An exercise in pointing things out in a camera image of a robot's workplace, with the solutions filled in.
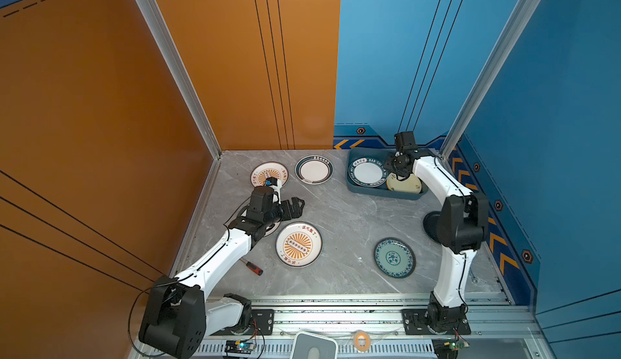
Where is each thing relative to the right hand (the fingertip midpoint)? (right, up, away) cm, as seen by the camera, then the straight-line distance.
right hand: (387, 164), depth 98 cm
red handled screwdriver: (-51, -37, -14) cm, 65 cm away
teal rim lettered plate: (-6, -3, +11) cm, 13 cm away
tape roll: (-17, -54, -28) cm, 63 cm away
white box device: (-31, -51, -33) cm, 68 cm away
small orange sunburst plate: (-52, -2, +14) cm, 54 cm away
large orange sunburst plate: (-36, -30, -9) cm, 47 cm away
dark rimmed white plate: (-30, -2, +15) cm, 34 cm away
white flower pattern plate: (-42, -21, -24) cm, 53 cm away
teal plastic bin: (-1, -11, +5) cm, 12 cm away
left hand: (-36, -14, -14) cm, 41 cm away
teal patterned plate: (0, -34, -11) cm, 36 cm away
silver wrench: (+25, -40, -17) cm, 50 cm away
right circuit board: (+12, -53, -29) cm, 61 cm away
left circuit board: (-52, -55, -27) cm, 80 cm away
